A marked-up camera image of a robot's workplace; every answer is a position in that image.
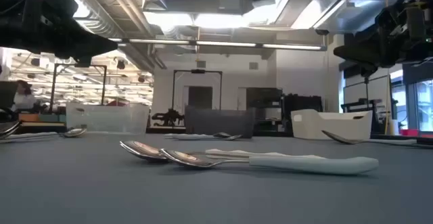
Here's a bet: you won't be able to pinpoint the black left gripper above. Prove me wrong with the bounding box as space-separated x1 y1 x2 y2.
20 0 118 68

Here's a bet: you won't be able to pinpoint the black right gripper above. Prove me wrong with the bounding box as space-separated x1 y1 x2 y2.
333 0 433 78

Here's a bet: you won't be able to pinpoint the black tripod stand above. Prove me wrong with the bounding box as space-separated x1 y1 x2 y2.
364 76 370 110

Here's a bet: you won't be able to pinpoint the black background workbench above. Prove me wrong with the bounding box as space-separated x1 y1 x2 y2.
340 97 385 114

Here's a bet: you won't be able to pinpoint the white plastic bin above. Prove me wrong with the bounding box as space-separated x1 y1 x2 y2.
290 108 373 141

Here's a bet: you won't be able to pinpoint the black storage crates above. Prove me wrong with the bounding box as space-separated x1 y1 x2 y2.
282 94 324 133

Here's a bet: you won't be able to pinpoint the clear plastic bin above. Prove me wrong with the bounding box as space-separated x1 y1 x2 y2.
66 102 150 135

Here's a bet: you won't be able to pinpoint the teal storage box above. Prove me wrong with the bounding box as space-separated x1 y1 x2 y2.
39 114 67 123

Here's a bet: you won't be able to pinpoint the person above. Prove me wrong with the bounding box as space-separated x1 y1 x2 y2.
12 80 38 112

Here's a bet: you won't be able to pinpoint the orange storage box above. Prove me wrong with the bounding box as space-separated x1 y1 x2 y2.
18 113 40 122

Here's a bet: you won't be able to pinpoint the black monitor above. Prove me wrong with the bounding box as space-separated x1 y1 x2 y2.
0 81 18 110

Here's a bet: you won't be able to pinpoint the black equipment cabinet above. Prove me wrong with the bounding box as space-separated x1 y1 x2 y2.
246 87 283 133

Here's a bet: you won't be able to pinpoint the long ceiling light strip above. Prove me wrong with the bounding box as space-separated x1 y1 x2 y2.
128 39 327 51

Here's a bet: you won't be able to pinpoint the grey ceiling box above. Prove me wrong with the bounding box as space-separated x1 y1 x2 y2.
219 0 252 12

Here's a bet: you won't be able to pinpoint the blue-grey table mat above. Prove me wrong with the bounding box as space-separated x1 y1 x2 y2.
0 132 433 224

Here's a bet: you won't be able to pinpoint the dark grey plastic bin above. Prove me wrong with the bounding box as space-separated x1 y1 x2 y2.
184 105 256 139

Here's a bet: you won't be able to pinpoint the black metal rig frame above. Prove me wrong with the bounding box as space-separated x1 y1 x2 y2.
171 69 223 112
49 63 108 114

